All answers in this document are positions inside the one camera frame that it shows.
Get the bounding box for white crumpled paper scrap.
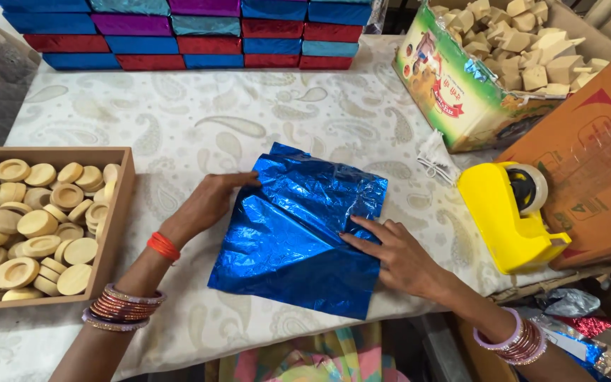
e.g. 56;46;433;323
417;129;461;186

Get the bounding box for blue foil wrapping sheet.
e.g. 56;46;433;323
207;141;389;321

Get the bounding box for pile of wooden blocks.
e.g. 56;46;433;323
429;0;611;99

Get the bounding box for wooden tray box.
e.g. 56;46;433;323
0;147;136;312

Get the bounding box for clear tape roll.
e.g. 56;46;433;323
506;163;549;216

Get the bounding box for orange thread wristband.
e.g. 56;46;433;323
146;231;182;262

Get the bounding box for person's colourful clothing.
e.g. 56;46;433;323
220;322;410;382

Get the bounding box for clear plastic sheets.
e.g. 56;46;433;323
547;101;611;213

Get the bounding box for cream paisley tablecloth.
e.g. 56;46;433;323
0;34;569;382

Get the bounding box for wrist bangles stack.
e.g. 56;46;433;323
82;283;167;333
472;307;548;367

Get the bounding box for heap of foil scraps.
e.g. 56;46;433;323
518;286;611;382

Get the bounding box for person's right hand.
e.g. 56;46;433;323
339;215;447;304

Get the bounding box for green printed carton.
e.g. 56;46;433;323
392;0;611;155

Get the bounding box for pile of round wooden discs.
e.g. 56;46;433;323
0;157;122;304

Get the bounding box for orange cardboard carton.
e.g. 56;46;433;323
496;42;611;271

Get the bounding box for left wrist bangles stack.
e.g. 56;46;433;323
82;283;167;333

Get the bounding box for stack of foil-wrapped boxes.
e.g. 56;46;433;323
0;0;375;72

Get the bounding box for yellow tape dispenser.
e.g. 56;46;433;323
456;161;572;276

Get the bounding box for right wrist bangles stack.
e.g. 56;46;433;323
472;307;548;367

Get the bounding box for person's left hand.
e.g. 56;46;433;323
162;171;262;251

